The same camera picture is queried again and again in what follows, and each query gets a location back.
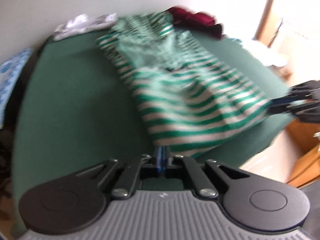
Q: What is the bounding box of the green striped shirt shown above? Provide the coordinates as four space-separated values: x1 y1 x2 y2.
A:
96 12 272 159

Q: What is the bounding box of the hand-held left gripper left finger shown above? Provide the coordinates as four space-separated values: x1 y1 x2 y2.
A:
75 147 163 200

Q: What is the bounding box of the green blanket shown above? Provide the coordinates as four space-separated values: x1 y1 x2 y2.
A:
11 26 294 230

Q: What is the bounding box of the dark red sweater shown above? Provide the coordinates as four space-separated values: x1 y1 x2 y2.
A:
165 5 224 40

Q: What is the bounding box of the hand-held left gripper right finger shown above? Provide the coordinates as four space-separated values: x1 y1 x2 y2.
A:
163 147 253 200

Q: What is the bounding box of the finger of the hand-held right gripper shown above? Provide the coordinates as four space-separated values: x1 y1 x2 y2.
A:
271 95 297 106
268 104 300 116

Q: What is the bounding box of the wooden door frame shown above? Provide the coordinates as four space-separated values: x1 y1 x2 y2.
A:
254 0 279 47

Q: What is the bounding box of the blue patterned cloth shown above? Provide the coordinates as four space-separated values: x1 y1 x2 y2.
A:
0 47 34 120

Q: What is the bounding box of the wooden cabinet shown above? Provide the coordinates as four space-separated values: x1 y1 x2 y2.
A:
285 119 320 188

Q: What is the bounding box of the white garment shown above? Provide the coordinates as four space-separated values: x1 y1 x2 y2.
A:
52 12 118 42

